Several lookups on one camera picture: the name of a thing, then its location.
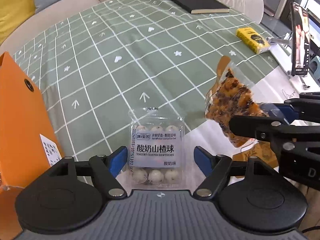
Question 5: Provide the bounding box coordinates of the orange spicy snack packet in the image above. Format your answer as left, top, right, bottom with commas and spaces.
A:
205, 56, 268, 148

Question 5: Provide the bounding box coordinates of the yogurt hawthorn balls box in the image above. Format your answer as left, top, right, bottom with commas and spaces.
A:
127, 107, 185, 188

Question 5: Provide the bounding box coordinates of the yellow tissue pack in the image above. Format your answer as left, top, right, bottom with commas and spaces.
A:
236, 27, 270, 55

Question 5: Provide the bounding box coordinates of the orange cardboard box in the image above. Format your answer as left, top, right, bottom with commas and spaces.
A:
1, 52, 65, 239

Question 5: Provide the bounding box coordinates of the smartphone on stand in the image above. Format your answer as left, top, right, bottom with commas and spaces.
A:
290, 2, 310, 76

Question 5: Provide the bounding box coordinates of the green grid tablecloth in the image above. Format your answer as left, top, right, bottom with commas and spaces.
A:
13, 0, 284, 160

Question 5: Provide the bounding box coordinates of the black notebook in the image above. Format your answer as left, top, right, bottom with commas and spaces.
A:
171, 0, 230, 14

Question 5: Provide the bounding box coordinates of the yellow cushion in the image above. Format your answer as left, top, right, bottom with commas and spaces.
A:
1, 0, 36, 44

